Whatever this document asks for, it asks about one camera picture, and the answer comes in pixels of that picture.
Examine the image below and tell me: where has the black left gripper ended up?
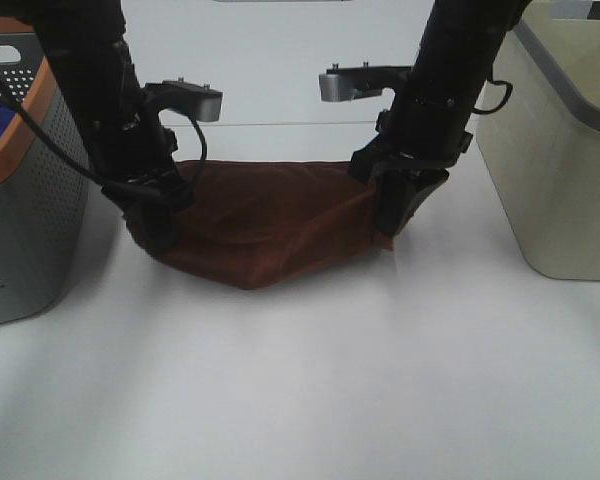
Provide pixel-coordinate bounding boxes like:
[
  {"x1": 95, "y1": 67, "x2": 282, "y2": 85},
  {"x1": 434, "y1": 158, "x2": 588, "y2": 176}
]
[{"x1": 101, "y1": 169, "x2": 194, "y2": 255}]

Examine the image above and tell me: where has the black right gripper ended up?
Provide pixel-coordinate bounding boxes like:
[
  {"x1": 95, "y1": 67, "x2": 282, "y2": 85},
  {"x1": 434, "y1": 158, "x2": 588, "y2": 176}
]
[{"x1": 348, "y1": 134, "x2": 473, "y2": 236}]

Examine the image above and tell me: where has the brown towel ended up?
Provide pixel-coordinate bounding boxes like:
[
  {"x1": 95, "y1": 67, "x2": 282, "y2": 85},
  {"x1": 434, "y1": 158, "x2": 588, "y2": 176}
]
[{"x1": 153, "y1": 161, "x2": 393, "y2": 290}]

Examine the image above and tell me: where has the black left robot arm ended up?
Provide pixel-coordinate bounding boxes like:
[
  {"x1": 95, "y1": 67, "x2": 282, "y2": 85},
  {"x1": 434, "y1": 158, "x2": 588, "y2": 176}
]
[{"x1": 24, "y1": 1, "x2": 193, "y2": 254}]

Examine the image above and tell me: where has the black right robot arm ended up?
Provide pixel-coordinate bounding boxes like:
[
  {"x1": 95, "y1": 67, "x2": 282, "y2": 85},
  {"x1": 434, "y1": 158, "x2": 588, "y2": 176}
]
[{"x1": 348, "y1": 0, "x2": 528, "y2": 237}]

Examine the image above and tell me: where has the grey perforated basket orange rim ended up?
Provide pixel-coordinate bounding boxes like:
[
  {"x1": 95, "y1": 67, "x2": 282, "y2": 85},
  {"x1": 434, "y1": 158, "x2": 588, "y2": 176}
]
[{"x1": 0, "y1": 17, "x2": 88, "y2": 324}]

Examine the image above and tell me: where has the beige basket grey rim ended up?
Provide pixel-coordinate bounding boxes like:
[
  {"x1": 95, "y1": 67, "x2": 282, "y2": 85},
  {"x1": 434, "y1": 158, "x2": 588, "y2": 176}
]
[{"x1": 477, "y1": 1, "x2": 600, "y2": 281}]

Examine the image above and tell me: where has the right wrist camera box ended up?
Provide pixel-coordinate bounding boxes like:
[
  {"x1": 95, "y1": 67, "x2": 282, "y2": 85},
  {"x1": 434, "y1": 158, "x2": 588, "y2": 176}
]
[{"x1": 319, "y1": 64, "x2": 412, "y2": 103}]

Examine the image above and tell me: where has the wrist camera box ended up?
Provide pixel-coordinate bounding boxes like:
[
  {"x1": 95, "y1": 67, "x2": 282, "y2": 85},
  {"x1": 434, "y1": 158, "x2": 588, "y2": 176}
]
[
  {"x1": 319, "y1": 64, "x2": 412, "y2": 103},
  {"x1": 143, "y1": 80, "x2": 223, "y2": 122}
]

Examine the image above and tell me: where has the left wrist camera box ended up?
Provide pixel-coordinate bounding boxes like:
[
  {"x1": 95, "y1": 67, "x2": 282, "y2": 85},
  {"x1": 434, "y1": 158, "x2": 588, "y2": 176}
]
[{"x1": 143, "y1": 80, "x2": 223, "y2": 122}]

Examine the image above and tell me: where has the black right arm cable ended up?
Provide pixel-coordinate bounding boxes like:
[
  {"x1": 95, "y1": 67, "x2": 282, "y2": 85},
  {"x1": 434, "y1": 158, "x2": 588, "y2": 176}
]
[{"x1": 472, "y1": 74, "x2": 514, "y2": 116}]

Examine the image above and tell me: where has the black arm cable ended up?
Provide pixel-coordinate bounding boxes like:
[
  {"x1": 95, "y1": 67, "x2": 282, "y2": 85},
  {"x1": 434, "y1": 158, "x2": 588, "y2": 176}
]
[
  {"x1": 0, "y1": 47, "x2": 206, "y2": 201},
  {"x1": 472, "y1": 74, "x2": 514, "y2": 116}
]

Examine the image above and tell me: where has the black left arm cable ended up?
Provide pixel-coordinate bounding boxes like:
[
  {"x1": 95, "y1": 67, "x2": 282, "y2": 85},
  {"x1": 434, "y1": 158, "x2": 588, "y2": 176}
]
[{"x1": 0, "y1": 47, "x2": 206, "y2": 201}]

